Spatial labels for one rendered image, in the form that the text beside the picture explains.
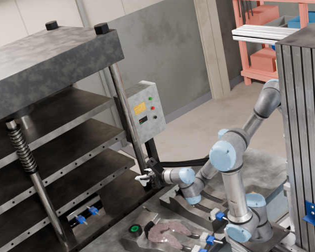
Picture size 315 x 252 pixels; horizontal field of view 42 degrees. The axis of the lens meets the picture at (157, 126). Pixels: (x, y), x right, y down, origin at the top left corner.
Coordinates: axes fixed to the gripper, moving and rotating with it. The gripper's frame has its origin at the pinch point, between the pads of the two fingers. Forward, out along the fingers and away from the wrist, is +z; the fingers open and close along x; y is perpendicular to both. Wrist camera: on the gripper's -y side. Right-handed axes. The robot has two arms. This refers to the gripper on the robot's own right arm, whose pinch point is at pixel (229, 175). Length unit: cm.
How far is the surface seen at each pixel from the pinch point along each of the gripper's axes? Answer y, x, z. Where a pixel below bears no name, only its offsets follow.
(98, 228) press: -58, -76, 16
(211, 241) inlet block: 23, -47, 8
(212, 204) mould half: 3.3, -22.9, 6.4
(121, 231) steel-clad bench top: -39, -69, 15
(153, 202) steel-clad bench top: -42, -37, 15
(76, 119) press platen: -70, -59, -58
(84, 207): -66, -77, 1
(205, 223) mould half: 8.1, -36.0, 10.0
